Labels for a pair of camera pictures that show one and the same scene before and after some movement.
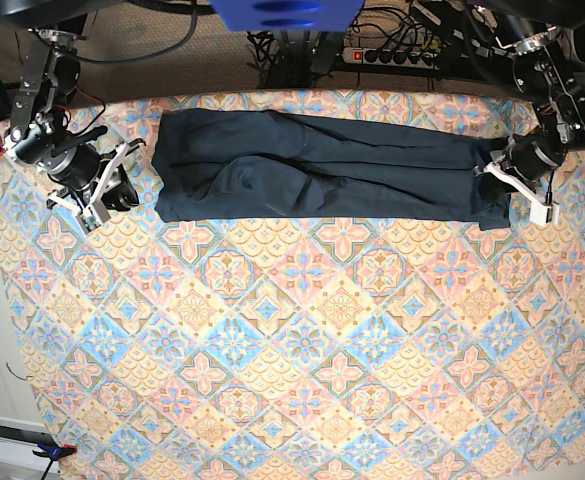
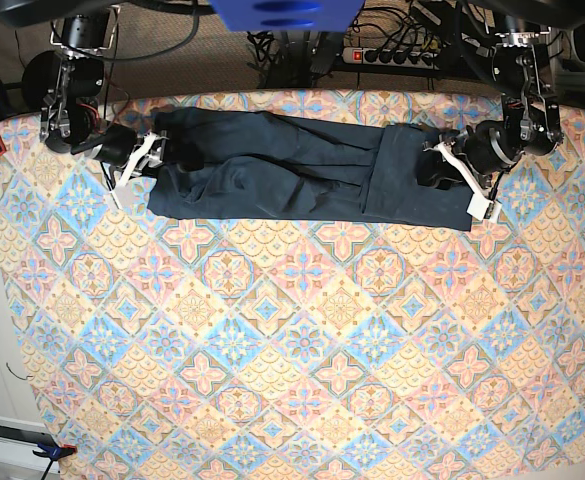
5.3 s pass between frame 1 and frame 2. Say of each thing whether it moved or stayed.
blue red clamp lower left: stayed
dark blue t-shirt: stayed
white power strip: stayed
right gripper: moved
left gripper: moved
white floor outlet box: stayed
